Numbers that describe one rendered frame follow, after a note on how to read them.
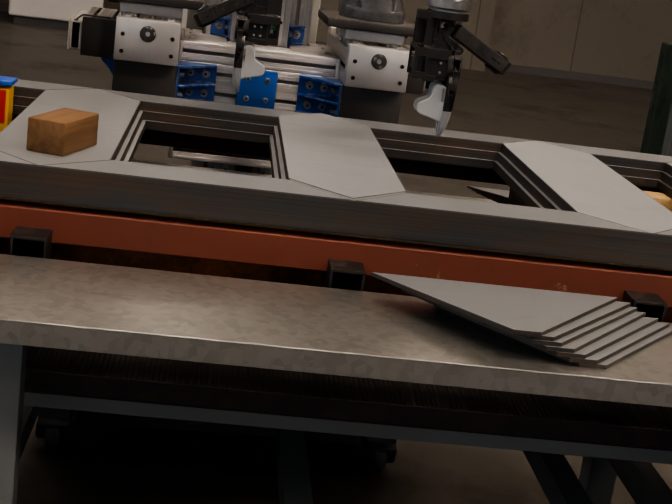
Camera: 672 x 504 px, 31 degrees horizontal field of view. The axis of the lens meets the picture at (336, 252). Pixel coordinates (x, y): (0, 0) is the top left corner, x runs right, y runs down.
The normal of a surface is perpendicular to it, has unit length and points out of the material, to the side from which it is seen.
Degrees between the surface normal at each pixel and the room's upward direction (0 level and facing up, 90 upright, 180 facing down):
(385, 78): 90
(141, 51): 90
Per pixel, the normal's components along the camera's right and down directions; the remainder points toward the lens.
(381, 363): 0.07, 0.27
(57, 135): -0.22, 0.23
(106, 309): 0.13, -0.96
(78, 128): 0.97, 0.18
